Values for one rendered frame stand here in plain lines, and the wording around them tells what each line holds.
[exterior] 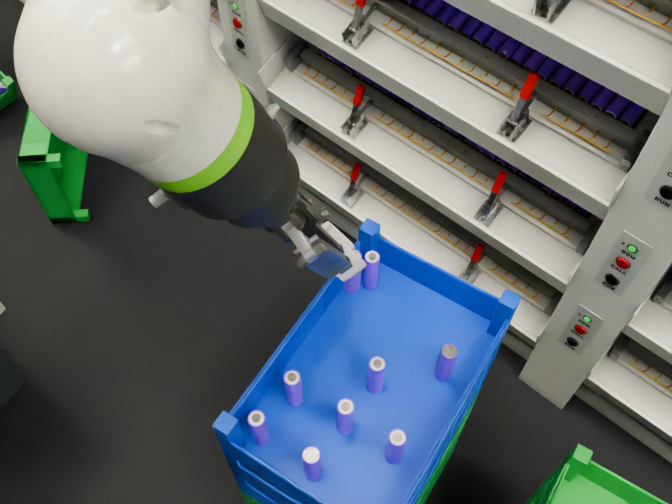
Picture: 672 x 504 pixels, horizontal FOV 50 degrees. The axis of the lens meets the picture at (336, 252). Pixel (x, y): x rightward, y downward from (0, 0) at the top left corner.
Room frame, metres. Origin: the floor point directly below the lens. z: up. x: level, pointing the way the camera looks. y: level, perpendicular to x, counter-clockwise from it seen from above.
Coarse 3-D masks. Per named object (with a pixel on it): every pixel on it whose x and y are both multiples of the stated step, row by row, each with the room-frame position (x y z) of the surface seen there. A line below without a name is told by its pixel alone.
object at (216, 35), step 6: (210, 0) 1.10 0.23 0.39; (216, 0) 1.09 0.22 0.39; (210, 6) 1.11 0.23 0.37; (216, 6) 1.09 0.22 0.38; (210, 12) 1.09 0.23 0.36; (216, 12) 1.09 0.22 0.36; (210, 18) 1.07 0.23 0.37; (216, 18) 1.08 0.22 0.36; (210, 24) 1.07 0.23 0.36; (216, 24) 1.06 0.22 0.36; (210, 30) 1.05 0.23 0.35; (216, 30) 1.05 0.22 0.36; (210, 36) 1.04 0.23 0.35; (216, 36) 1.04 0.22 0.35; (222, 36) 1.04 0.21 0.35; (216, 42) 1.03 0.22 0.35; (222, 42) 0.98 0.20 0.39; (216, 48) 1.01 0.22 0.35; (222, 48) 0.98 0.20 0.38; (222, 54) 0.97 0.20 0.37; (222, 60) 0.99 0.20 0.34
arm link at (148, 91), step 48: (48, 0) 0.31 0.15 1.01; (96, 0) 0.31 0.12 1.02; (144, 0) 0.32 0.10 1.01; (192, 0) 0.34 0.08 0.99; (48, 48) 0.29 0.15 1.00; (96, 48) 0.29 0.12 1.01; (144, 48) 0.29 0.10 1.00; (192, 48) 0.31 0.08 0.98; (48, 96) 0.28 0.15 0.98; (96, 96) 0.27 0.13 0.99; (144, 96) 0.28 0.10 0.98; (192, 96) 0.29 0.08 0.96; (240, 96) 0.34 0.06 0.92; (96, 144) 0.27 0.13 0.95; (144, 144) 0.27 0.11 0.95; (192, 144) 0.29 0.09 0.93; (240, 144) 0.31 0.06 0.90
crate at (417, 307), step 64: (384, 256) 0.48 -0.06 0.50; (320, 320) 0.40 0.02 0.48; (384, 320) 0.40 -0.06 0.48; (448, 320) 0.40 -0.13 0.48; (256, 384) 0.29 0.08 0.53; (320, 384) 0.32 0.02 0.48; (384, 384) 0.32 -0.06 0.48; (448, 384) 0.32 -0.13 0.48; (256, 448) 0.24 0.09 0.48; (320, 448) 0.24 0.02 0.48; (384, 448) 0.24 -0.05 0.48
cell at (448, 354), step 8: (448, 344) 0.33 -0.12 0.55; (440, 352) 0.33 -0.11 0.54; (448, 352) 0.33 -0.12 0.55; (456, 352) 0.33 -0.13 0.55; (440, 360) 0.32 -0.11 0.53; (448, 360) 0.32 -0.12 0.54; (440, 368) 0.32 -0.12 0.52; (448, 368) 0.32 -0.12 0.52; (440, 376) 0.32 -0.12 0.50; (448, 376) 0.32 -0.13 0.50
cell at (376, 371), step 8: (376, 360) 0.32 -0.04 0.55; (384, 360) 0.32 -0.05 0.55; (368, 368) 0.31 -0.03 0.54; (376, 368) 0.31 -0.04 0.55; (384, 368) 0.31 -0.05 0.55; (368, 376) 0.31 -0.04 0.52; (376, 376) 0.30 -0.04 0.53; (368, 384) 0.31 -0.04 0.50; (376, 384) 0.30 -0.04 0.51; (376, 392) 0.30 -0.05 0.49
